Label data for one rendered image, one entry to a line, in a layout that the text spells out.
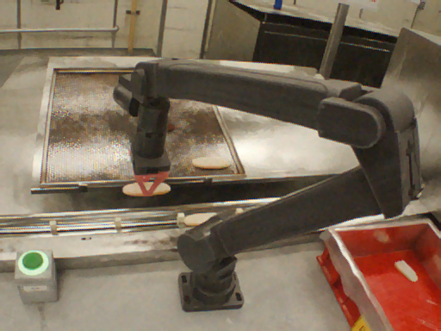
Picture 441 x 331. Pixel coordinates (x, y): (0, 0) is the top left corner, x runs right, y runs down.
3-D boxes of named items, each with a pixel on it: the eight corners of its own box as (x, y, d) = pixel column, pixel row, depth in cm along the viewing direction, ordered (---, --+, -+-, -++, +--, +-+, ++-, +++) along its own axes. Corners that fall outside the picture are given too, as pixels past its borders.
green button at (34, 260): (22, 274, 58) (21, 268, 57) (23, 257, 61) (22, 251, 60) (44, 272, 60) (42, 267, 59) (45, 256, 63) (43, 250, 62)
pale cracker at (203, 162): (193, 169, 93) (194, 165, 92) (190, 158, 96) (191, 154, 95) (231, 168, 96) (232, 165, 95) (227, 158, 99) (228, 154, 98)
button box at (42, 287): (22, 315, 62) (9, 279, 56) (24, 282, 68) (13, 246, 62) (63, 312, 65) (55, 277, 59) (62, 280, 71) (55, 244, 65)
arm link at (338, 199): (432, 219, 32) (452, 183, 38) (371, 89, 32) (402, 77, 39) (189, 277, 65) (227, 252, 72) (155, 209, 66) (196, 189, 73)
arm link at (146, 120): (152, 107, 61) (178, 100, 65) (129, 90, 65) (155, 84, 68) (148, 141, 65) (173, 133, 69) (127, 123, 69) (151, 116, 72)
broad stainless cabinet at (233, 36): (232, 145, 284) (262, 11, 228) (198, 88, 363) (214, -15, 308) (409, 142, 350) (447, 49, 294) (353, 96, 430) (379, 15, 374)
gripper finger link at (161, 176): (132, 204, 72) (134, 166, 67) (127, 181, 78) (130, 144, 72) (165, 202, 75) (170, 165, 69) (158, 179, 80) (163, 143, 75)
